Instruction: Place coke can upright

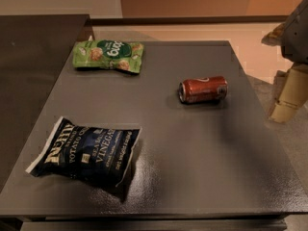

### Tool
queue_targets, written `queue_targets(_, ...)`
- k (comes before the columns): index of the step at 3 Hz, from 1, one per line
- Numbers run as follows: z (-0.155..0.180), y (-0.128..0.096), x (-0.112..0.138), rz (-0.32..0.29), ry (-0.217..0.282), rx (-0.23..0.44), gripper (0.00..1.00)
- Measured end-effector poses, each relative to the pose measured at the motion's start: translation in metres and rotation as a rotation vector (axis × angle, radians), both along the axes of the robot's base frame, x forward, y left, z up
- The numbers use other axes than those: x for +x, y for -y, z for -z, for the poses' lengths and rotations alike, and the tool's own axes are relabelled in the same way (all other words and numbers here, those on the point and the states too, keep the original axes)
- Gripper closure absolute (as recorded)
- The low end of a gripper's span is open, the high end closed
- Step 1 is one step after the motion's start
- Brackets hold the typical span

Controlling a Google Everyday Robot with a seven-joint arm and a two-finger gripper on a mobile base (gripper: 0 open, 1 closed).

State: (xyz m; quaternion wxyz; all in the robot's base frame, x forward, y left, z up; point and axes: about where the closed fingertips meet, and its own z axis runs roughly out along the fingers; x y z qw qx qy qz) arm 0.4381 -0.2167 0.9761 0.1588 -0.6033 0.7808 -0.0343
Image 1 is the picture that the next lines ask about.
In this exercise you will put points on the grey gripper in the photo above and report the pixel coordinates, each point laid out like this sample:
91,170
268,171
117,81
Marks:
296,36

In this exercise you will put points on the red coke can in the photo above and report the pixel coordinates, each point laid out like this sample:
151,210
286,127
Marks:
198,90

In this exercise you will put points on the green snack bag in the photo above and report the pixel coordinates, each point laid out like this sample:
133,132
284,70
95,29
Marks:
108,54

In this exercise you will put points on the dark blue potato chip bag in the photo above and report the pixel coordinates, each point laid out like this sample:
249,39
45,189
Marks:
98,155

